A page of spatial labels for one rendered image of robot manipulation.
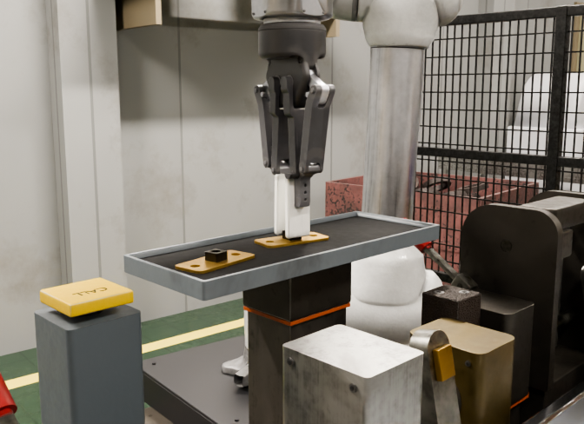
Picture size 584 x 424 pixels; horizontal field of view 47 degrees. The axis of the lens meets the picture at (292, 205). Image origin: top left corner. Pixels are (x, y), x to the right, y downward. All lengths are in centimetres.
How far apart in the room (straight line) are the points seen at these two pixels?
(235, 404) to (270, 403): 50
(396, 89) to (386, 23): 12
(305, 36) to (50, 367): 41
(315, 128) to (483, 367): 30
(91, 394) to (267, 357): 24
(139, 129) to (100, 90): 39
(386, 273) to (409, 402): 70
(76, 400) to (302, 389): 19
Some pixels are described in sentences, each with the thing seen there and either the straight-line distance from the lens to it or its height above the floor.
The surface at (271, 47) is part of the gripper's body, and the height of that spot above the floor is 138.
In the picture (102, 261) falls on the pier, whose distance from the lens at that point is 371.
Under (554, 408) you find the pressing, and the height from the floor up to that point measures 100.
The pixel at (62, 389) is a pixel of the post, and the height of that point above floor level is 108.
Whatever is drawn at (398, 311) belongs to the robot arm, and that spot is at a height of 92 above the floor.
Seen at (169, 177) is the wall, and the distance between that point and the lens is 399.
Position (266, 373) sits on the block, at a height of 102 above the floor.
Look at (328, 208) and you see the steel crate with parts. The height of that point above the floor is 59.
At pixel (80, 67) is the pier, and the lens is 358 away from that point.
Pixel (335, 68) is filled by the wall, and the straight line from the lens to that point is 475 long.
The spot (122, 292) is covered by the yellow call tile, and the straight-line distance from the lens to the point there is 61.
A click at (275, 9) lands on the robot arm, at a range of 73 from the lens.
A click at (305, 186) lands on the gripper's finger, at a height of 123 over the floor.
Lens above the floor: 133
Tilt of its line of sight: 10 degrees down
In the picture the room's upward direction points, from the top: straight up
